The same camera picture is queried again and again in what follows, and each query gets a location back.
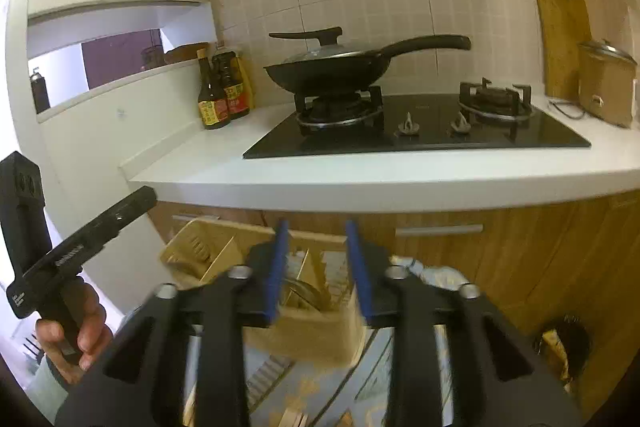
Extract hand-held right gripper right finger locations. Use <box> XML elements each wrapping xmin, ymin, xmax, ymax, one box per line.
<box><xmin>345</xmin><ymin>220</ymin><xmax>583</xmax><ymax>427</ymax></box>

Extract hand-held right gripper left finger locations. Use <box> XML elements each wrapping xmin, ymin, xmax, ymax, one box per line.
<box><xmin>55</xmin><ymin>220</ymin><xmax>291</xmax><ymax>427</ymax></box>

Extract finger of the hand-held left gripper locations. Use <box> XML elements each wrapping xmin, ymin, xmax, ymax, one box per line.
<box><xmin>84</xmin><ymin>185</ymin><xmax>159</xmax><ymax>235</ymax></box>
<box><xmin>0</xmin><ymin>152</ymin><xmax>49</xmax><ymax>284</ymax></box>

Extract beige plastic utensil basket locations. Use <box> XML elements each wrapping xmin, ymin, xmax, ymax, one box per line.
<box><xmin>160</xmin><ymin>216</ymin><xmax>366</xmax><ymax>365</ymax></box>

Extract person's left hand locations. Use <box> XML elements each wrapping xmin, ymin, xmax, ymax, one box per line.
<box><xmin>34</xmin><ymin>279</ymin><xmax>115</xmax><ymax>385</ymax></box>

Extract dark spray can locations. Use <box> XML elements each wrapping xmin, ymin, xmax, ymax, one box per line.
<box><xmin>30</xmin><ymin>67</ymin><xmax>51</xmax><ymax>114</ymax></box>

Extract patterned blue tablecloth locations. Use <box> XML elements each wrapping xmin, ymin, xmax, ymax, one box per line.
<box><xmin>185</xmin><ymin>257</ymin><xmax>471</xmax><ymax>427</ymax></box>

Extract dark sauce bottle yellow label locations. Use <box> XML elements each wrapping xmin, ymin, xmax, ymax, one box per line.
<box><xmin>197</xmin><ymin>49</ymin><xmax>231</xmax><ymax>130</ymax></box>

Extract black glass gas stove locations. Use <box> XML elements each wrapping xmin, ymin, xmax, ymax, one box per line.
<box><xmin>243</xmin><ymin>94</ymin><xmax>592</xmax><ymax>159</ymax></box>

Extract dark sauce bottle red label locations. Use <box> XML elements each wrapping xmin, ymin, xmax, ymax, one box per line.
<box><xmin>212</xmin><ymin>42</ymin><xmax>252</xmax><ymax>120</ymax></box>

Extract black stove burner grate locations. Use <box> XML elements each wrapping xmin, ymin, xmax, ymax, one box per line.
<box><xmin>459</xmin><ymin>78</ymin><xmax>533</xmax><ymax>122</ymax></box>
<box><xmin>295</xmin><ymin>86</ymin><xmax>385</xmax><ymax>131</ymax></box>

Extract black wok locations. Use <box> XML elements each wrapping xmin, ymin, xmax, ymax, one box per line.
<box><xmin>263</xmin><ymin>35</ymin><xmax>472</xmax><ymax>95</ymax></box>

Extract dark and yellow object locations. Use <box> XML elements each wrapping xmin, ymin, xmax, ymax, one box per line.
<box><xmin>532</xmin><ymin>314</ymin><xmax>593</xmax><ymax>393</ymax></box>

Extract glass wok lid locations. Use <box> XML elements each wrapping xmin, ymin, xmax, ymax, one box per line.
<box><xmin>268</xmin><ymin>27</ymin><xmax>362</xmax><ymax>64</ymax></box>

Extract beige rice cooker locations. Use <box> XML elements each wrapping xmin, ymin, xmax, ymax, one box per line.
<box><xmin>577</xmin><ymin>39</ymin><xmax>639</xmax><ymax>128</ymax></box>

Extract wooden cutting board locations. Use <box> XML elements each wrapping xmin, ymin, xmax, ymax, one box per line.
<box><xmin>533</xmin><ymin>0</ymin><xmax>593</xmax><ymax>100</ymax></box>

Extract long silver cabinet handle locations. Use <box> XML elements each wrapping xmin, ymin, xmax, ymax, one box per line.
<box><xmin>395</xmin><ymin>224</ymin><xmax>484</xmax><ymax>238</ymax></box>

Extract dark wire basket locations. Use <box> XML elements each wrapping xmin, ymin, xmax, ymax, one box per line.
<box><xmin>141</xmin><ymin>44</ymin><xmax>164</xmax><ymax>68</ymax></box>

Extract black power cable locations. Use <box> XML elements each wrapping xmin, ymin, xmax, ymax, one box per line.
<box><xmin>548</xmin><ymin>99</ymin><xmax>588</xmax><ymax>120</ymax></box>

